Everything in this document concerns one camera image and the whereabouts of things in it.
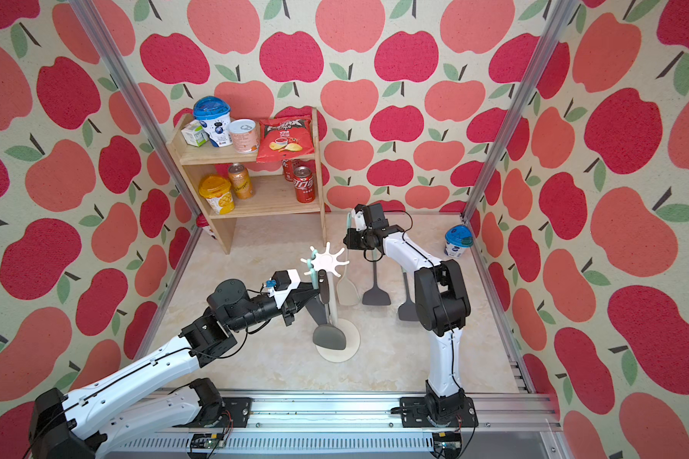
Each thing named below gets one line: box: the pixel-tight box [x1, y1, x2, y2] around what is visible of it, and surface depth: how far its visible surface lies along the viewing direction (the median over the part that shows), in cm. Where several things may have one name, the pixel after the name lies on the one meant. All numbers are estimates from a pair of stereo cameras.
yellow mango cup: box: [199, 174, 235, 216], surface depth 89 cm
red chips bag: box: [256, 116, 315, 163], surface depth 78 cm
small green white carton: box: [180, 119, 209, 148], surface depth 80 cm
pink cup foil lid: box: [227, 118, 260, 154], surface depth 78 cm
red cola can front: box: [292, 165, 316, 204], surface depth 91 cm
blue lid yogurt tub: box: [192, 95, 233, 148], surface depth 76 cm
